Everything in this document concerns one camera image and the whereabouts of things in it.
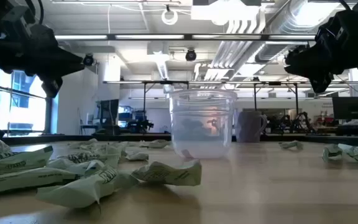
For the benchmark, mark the clear plastic cup bin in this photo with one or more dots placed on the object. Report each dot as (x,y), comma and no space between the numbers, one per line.
(203,124)

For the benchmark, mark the silver ventilation duct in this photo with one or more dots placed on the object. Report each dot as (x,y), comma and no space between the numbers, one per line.
(291,18)

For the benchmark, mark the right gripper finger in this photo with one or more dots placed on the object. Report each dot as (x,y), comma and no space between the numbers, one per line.
(321,83)
(303,62)

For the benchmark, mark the black linear ceiling light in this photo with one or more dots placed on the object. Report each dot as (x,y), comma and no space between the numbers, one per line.
(151,36)

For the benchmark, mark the black metal workstation frame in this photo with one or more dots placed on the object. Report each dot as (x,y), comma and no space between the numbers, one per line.
(166,82)

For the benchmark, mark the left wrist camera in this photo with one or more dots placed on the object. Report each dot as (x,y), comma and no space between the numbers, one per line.
(19,23)

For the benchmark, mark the black computer monitor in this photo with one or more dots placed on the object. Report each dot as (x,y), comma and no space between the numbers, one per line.
(351,108)
(110,112)

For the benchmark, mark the black background robot arm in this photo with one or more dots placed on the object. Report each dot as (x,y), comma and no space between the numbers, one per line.
(140,125)
(300,123)

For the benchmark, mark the purple ceramic mug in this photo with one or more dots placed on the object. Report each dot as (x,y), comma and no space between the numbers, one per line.
(251,127)

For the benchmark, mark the black ceiling spotlight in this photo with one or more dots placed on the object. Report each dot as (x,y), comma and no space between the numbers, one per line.
(190,55)
(89,60)

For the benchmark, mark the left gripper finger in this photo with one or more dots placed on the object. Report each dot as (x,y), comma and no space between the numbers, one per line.
(68,63)
(52,87)

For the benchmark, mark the black aluminium table frame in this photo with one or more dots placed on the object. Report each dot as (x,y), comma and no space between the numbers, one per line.
(135,137)

